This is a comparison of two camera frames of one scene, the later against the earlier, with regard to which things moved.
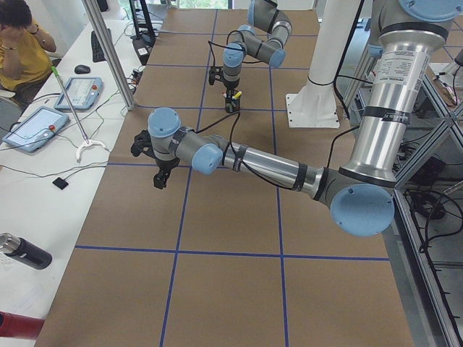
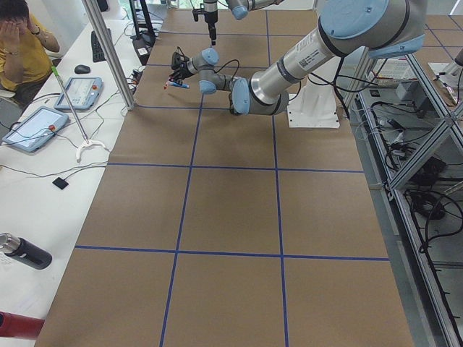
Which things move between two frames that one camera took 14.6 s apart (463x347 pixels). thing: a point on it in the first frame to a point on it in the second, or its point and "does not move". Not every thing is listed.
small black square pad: [60, 183] does not move
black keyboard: [98, 52] does not move
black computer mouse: [82, 69] does not move
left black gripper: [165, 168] to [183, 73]
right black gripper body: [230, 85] to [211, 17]
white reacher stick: [86, 142] does not move
